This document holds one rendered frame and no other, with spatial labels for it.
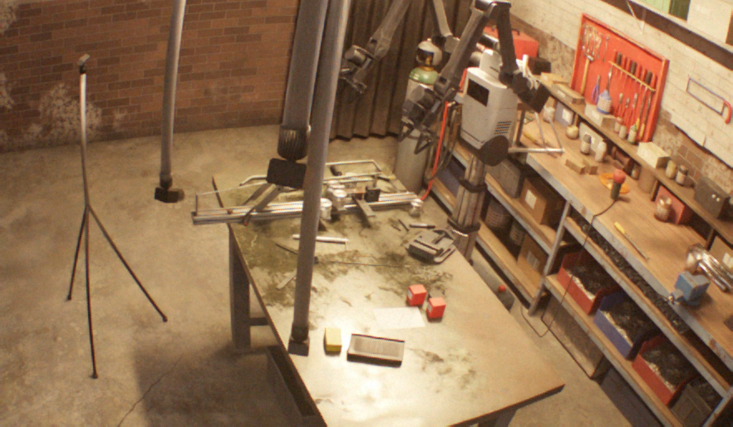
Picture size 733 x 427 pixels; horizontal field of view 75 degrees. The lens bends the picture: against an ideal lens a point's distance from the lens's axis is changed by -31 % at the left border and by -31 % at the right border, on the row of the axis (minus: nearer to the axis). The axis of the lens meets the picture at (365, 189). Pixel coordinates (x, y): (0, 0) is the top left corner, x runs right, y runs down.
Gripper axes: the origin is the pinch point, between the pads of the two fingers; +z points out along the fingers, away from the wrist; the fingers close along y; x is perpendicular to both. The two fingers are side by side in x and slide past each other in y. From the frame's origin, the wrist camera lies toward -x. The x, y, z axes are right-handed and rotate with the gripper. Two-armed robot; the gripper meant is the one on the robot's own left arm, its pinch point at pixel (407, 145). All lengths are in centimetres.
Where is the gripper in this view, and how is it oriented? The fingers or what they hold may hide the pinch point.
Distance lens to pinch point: 232.6
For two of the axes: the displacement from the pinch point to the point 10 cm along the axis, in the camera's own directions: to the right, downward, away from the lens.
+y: 5.2, 4.7, -7.1
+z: -5.4, 8.3, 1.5
